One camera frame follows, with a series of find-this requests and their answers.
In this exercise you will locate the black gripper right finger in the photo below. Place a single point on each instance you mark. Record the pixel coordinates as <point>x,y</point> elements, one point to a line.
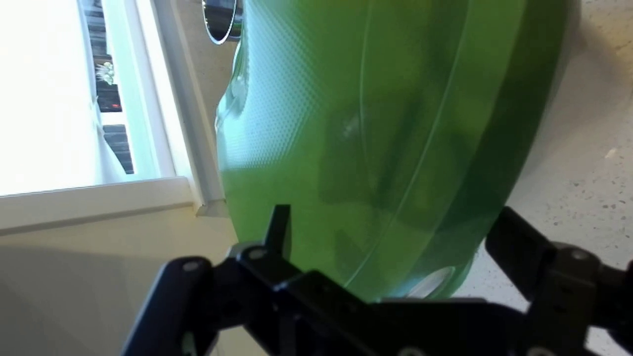
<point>519,250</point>

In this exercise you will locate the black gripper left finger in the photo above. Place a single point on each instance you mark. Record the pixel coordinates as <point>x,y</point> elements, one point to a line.
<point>277,236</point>

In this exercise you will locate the green trash can lid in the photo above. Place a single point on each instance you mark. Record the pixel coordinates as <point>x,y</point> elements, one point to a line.
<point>392,129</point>

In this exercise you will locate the round steel bowl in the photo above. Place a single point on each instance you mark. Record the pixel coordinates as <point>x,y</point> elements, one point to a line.
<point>224,21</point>

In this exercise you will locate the white window frame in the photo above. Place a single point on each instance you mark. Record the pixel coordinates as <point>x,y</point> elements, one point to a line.
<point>99,112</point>

